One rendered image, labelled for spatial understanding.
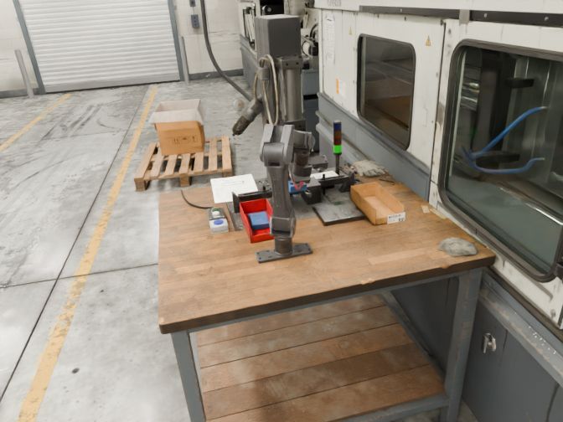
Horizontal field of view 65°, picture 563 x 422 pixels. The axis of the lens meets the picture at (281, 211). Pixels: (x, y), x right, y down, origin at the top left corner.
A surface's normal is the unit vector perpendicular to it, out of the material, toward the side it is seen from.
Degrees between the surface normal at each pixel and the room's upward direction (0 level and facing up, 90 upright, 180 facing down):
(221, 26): 90
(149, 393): 0
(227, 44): 90
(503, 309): 33
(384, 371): 0
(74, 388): 0
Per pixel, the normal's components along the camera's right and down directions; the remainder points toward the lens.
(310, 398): -0.06, -0.89
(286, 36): 0.24, 0.42
